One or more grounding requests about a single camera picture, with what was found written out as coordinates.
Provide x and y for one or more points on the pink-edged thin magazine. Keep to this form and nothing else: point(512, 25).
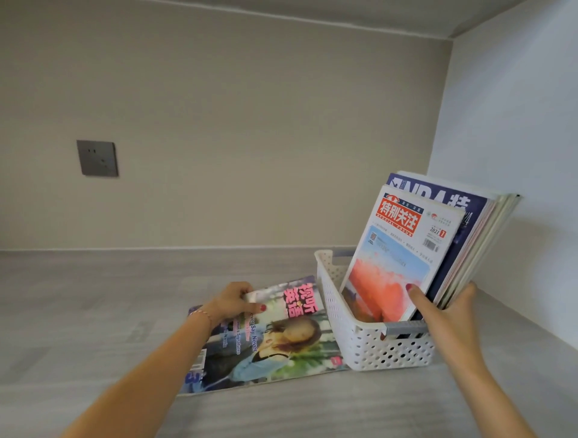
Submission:
point(476, 252)

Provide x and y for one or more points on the person's right hand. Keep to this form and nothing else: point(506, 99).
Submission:
point(454, 334)

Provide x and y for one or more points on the dark blue magazine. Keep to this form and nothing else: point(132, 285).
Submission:
point(463, 252)

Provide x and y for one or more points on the person's left hand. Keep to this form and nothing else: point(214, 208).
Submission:
point(225, 304)

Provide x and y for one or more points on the red and white magazine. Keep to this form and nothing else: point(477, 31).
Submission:
point(397, 261)

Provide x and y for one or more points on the person's right thumb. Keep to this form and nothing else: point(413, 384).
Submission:
point(421, 301)

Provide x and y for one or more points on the white perforated plastic basket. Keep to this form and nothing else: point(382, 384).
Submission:
point(375, 347)

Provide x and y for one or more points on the person's left thumb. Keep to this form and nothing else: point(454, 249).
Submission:
point(255, 308)

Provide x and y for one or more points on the grey wall socket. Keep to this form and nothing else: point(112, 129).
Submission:
point(97, 158)

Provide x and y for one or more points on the blue-edged magazine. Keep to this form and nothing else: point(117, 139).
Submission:
point(192, 377)

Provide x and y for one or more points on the magazine with woman cover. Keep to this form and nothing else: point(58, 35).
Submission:
point(280, 343)

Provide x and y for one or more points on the person's left forearm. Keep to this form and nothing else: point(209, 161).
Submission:
point(149, 374)

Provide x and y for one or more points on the person's right forearm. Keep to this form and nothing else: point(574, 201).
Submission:
point(492, 401)

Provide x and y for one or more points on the grey-edged white book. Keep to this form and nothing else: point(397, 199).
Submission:
point(494, 234)

